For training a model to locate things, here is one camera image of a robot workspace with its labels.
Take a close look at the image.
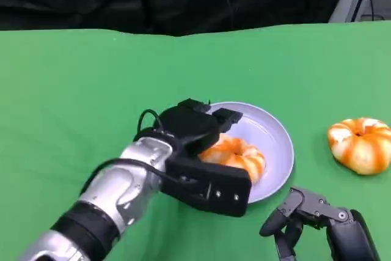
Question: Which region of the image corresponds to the lilac plate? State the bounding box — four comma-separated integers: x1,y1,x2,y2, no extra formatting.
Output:
205,101,296,205

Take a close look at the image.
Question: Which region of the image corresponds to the black background cable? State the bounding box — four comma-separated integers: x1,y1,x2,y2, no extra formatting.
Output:
367,0,386,22

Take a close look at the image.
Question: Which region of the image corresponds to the orange white toy bread roll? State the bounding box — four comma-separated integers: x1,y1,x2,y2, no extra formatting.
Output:
327,117,391,176
197,137,267,185

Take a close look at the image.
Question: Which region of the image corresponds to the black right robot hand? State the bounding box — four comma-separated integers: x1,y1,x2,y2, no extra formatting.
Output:
259,186,381,261

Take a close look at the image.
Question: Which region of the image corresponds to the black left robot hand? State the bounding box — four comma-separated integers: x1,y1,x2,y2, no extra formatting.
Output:
158,98,244,156

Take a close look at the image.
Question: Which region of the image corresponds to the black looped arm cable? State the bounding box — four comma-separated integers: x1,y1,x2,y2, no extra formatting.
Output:
133,109,166,140

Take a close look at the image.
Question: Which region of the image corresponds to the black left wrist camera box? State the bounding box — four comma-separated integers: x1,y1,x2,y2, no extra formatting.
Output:
161,147,253,219

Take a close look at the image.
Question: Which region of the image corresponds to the green table cloth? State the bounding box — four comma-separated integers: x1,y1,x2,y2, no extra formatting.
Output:
0,20,391,261

